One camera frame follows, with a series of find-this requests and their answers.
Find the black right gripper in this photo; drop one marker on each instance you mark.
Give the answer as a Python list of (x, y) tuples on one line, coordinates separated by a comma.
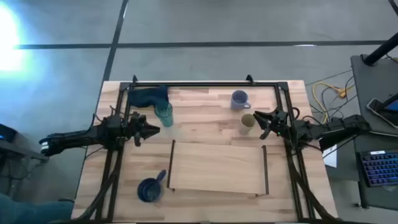
[(283, 124)]

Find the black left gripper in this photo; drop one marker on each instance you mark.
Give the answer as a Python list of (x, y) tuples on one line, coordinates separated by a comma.
[(135, 126)]

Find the teal glass tumbler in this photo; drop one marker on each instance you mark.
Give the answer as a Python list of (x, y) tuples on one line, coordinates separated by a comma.
[(164, 115)]

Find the lavender ceramic mug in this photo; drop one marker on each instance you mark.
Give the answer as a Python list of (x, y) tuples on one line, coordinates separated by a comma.
[(238, 100)]

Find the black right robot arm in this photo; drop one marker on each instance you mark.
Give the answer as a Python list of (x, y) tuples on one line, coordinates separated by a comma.
[(329, 129)]

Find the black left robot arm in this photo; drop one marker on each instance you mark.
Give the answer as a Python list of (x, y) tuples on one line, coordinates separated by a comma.
[(77, 138)]

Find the light wooden shelf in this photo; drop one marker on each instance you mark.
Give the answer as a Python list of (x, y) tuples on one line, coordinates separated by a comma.
[(217, 168)]

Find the dark blue cloth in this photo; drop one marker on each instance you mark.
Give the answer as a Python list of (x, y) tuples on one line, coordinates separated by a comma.
[(146, 97)]

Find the white paper sheet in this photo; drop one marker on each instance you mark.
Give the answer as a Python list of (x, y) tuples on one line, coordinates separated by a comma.
[(331, 158)]

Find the grey desk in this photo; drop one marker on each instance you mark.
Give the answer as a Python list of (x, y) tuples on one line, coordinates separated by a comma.
[(370, 84)]

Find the tablet with grey case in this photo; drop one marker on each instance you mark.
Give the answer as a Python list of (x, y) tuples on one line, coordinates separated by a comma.
[(384, 110)]

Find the black backlit keyboard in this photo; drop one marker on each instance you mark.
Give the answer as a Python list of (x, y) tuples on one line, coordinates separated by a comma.
[(381, 169)]

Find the grey side table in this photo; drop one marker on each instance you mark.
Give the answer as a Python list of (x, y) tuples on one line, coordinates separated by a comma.
[(21, 151)]

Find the black pole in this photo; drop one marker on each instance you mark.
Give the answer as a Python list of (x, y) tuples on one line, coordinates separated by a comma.
[(381, 49)]

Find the black device with blue light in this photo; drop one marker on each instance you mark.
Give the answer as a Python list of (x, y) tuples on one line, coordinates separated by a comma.
[(7, 133)]

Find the person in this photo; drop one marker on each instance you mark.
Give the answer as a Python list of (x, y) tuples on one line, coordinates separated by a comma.
[(28, 211)]

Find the black metal table frame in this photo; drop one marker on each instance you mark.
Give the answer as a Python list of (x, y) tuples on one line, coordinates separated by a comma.
[(202, 84)]

